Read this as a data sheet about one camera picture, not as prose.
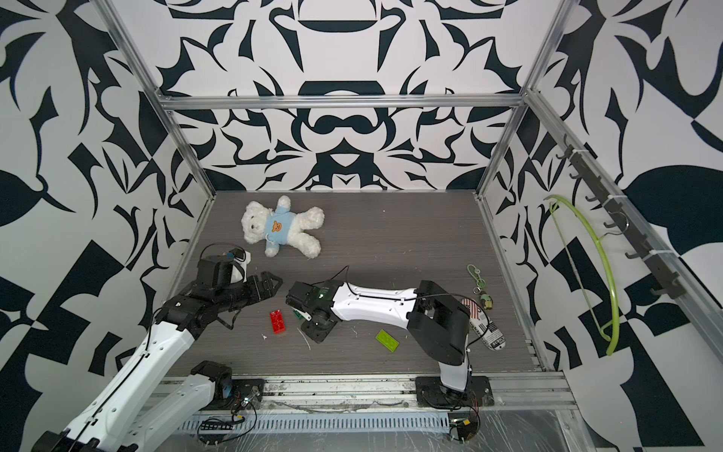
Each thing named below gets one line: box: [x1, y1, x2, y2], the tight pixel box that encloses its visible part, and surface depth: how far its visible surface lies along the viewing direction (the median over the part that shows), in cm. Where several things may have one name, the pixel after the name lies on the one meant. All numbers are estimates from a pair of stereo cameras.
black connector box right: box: [449, 418, 480, 442], surface depth 73 cm
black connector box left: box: [200, 422, 234, 431], surface depth 74 cm
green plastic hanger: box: [543, 194, 621, 356], surface depth 60 cm
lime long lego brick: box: [374, 328, 401, 354], surface depth 85 cm
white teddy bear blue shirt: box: [241, 195, 325, 259], surface depth 101 cm
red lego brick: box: [269, 308, 287, 335], surface depth 86 cm
